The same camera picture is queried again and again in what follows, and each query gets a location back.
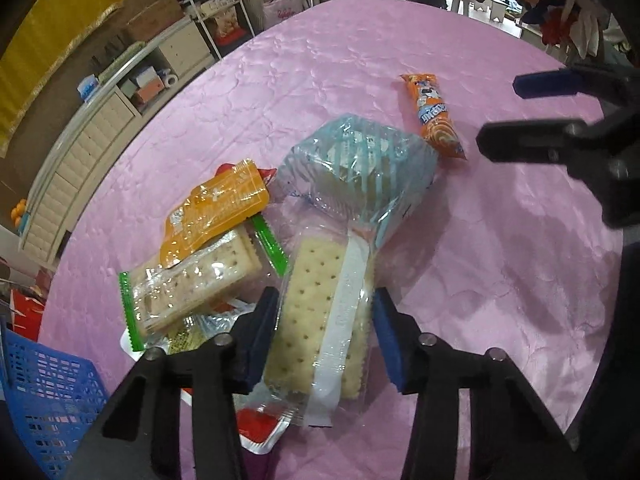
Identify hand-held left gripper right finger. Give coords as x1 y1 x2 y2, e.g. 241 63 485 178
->
372 287 586 480

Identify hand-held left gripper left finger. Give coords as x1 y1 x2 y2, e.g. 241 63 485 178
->
70 286 281 480

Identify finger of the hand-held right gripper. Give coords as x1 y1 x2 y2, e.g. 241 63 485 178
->
476 105 640 228
513 62 640 107

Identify white striped cracker packet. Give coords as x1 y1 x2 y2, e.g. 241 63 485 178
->
262 220 381 428

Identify red and yellow snack packet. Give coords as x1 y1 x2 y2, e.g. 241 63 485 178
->
119 297 293 456

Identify orange tube snack packet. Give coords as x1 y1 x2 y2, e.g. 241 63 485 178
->
399 73 468 162

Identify light blue striped snack packet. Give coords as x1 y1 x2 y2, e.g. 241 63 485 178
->
275 114 440 251

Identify blue plastic basket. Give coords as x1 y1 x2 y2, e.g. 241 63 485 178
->
0 317 110 480

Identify colourful hanging clothes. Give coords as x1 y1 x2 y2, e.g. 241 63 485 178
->
515 0 616 61

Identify green edged cracker packet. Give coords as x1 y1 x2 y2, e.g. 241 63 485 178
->
117 215 291 353

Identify orange yellow snack packet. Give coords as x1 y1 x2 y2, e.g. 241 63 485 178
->
159 158 271 268

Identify pink tablecloth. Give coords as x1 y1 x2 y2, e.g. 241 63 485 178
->
37 0 631 480

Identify cream low cabinet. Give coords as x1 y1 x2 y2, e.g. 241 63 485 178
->
17 15 216 266

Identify orange box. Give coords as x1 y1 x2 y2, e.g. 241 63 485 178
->
134 82 163 108

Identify pink gift bag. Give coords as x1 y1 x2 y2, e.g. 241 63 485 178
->
262 0 306 28

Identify blue tissue box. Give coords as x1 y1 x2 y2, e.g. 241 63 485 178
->
77 74 101 103

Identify green folded cloth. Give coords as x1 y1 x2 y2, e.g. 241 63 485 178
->
97 42 146 83

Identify white metal rack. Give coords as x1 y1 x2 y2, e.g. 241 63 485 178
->
172 0 257 61

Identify brown cardboard box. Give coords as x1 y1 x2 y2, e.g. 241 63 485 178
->
124 0 183 43

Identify yellow cloth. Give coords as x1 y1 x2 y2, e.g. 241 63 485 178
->
0 0 125 158

